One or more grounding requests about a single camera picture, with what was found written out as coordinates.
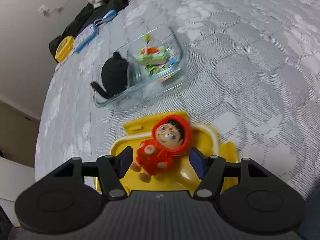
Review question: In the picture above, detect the blue patterned case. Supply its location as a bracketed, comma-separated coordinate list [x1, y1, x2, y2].
[74, 23, 98, 53]

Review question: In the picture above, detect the beige cabinet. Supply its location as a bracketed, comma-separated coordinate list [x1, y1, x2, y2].
[0, 100, 43, 202]

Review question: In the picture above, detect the red hooded doll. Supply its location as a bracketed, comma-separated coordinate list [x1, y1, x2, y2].
[131, 115, 192, 182]

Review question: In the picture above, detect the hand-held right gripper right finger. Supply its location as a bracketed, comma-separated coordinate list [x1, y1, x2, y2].
[189, 146, 267, 201]

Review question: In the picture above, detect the blue keychain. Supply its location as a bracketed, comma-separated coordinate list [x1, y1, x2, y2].
[94, 9, 117, 27]

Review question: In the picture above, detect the grey floral bedspread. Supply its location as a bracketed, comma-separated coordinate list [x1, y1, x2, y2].
[35, 0, 320, 240]

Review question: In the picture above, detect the yellow container lid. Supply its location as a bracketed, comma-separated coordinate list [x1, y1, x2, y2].
[96, 111, 238, 197]

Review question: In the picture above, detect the pink toy with green base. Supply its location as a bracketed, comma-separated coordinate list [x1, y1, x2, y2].
[136, 34, 168, 67]

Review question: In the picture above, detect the black plush toy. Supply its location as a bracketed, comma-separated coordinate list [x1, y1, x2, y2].
[90, 52, 131, 99]

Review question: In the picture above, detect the small yellow box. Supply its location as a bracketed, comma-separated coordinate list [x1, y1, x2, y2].
[55, 35, 75, 62]

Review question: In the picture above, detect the person's blue jeans leg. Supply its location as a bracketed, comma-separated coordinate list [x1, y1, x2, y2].
[299, 192, 320, 240]

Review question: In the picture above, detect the black clothing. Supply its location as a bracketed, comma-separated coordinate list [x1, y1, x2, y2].
[49, 0, 129, 60]

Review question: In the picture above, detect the divided glass container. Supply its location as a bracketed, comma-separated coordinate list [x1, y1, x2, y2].
[90, 26, 186, 109]

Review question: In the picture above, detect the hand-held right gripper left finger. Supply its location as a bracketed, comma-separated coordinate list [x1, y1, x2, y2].
[51, 146, 134, 201]

